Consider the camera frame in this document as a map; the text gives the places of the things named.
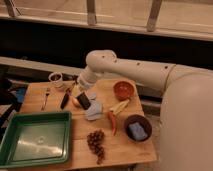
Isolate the dark rectangular eraser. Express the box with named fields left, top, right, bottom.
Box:
left=77, top=93, right=91, bottom=110

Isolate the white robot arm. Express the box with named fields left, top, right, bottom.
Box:
left=77, top=50, right=213, bottom=171

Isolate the green plastic tray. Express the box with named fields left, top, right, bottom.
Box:
left=0, top=112, right=72, bottom=169

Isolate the yellow-orange round fruit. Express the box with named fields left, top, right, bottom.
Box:
left=72, top=97, right=81, bottom=107

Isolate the white cup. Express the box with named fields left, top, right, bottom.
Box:
left=48, top=72, right=63, bottom=89

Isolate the blue-grey crumpled cloth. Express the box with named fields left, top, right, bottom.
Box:
left=85, top=93, right=103, bottom=121

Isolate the metal fork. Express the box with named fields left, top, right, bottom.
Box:
left=41, top=87, right=51, bottom=111

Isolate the red chili pepper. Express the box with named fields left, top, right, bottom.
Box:
left=107, top=111, right=117, bottom=135

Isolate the orange-brown small bowl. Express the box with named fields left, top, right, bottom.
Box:
left=113, top=81, right=134, bottom=101

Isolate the wooden cutting board table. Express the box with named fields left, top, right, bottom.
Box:
left=11, top=79, right=157, bottom=171

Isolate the bunch of dark grapes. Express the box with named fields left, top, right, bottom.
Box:
left=87, top=130, right=105, bottom=165

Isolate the dark purple bowl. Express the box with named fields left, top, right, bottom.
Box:
left=124, top=114, right=152, bottom=142

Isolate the blue sponge in bowl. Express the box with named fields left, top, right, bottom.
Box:
left=129, top=122, right=147, bottom=141

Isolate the black-handled knife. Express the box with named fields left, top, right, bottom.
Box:
left=60, top=88, right=71, bottom=110

